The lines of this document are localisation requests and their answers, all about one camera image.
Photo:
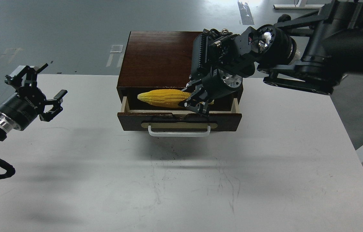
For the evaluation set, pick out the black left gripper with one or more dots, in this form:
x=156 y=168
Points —
x=28 y=101

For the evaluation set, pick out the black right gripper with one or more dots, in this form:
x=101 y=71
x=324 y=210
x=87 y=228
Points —
x=202 y=92

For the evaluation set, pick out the yellow corn cob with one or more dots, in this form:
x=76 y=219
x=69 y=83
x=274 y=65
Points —
x=166 y=98

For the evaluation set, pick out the wooden drawer with white handle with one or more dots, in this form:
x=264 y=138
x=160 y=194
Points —
x=180 y=123

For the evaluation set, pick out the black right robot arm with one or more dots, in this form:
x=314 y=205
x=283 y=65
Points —
x=311 y=53

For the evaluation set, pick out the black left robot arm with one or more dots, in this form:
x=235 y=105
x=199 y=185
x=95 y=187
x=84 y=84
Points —
x=6 y=125

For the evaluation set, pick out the dark wooden drawer cabinet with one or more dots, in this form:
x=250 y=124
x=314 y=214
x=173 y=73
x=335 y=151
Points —
x=156 y=59

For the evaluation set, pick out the white table leg base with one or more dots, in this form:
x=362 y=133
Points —
x=299 y=4

